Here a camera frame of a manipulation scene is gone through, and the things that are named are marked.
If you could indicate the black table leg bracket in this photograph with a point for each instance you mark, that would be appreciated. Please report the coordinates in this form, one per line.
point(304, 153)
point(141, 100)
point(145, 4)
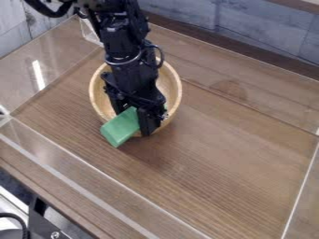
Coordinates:
point(40, 228)

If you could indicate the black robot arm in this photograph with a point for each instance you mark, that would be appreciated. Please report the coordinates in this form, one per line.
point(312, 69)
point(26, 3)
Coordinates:
point(118, 24)

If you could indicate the green rectangular block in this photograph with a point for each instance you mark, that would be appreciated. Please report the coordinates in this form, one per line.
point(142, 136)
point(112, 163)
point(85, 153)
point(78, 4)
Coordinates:
point(121, 127)

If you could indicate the clear acrylic corner bracket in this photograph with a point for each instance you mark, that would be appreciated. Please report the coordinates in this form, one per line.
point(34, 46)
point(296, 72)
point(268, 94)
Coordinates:
point(88, 33)

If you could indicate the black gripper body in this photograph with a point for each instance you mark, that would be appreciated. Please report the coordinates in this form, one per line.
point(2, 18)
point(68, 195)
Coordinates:
point(134, 76)

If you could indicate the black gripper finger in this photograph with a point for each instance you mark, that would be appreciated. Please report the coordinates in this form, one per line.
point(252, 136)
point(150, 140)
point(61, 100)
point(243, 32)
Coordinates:
point(150, 118)
point(118, 98)

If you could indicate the wooden bowl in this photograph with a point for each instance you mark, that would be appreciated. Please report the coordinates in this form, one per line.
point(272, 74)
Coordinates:
point(168, 84)

